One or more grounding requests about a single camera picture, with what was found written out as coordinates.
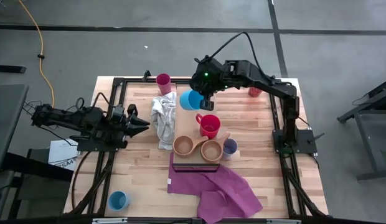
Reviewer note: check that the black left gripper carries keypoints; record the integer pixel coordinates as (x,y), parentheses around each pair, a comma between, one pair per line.
(123,121)

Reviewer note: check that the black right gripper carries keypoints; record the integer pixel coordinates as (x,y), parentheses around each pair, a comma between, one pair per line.
(208,77)

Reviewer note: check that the bright blue mug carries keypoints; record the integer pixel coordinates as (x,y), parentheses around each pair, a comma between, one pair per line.
(190,100)

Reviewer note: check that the red mug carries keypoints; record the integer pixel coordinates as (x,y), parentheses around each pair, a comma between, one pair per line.
(210,126)

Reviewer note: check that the magenta plastic cup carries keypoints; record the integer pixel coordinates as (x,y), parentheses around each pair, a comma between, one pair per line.
(163,83)

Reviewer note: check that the orange translucent tumbler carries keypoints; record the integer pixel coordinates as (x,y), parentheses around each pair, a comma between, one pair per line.
(254,92)

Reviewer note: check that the lavender plastic cup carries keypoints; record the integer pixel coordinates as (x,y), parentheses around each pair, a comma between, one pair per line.
(231,148)

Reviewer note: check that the dull blue plastic cup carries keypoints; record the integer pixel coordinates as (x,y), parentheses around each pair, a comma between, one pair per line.
(118,200)

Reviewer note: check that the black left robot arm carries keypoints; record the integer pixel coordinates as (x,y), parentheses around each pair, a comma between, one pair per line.
(71,119)

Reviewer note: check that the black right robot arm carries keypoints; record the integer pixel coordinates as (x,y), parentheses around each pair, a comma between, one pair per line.
(274,85)

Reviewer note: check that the white cloth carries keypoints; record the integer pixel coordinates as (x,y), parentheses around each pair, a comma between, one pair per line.
(163,118)

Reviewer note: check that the black table clamp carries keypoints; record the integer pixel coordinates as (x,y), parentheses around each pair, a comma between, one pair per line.
(146,75)

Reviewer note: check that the white paper label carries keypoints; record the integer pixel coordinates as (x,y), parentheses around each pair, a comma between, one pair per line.
(62,152)

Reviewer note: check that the purple cloth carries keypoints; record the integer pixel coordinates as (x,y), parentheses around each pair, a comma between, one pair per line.
(218,189)

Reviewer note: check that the grey side table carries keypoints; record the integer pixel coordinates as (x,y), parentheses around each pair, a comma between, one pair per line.
(7,118)

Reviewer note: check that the black floor bar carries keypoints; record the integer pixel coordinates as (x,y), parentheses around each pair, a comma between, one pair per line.
(9,69)

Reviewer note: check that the black metal stand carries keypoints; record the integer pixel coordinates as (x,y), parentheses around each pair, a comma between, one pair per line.
(367,124)

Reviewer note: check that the black table frame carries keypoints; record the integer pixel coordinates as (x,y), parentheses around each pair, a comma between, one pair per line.
(137,81)

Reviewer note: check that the silver bracket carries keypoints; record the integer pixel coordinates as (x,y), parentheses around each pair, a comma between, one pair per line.
(109,220)
(283,221)

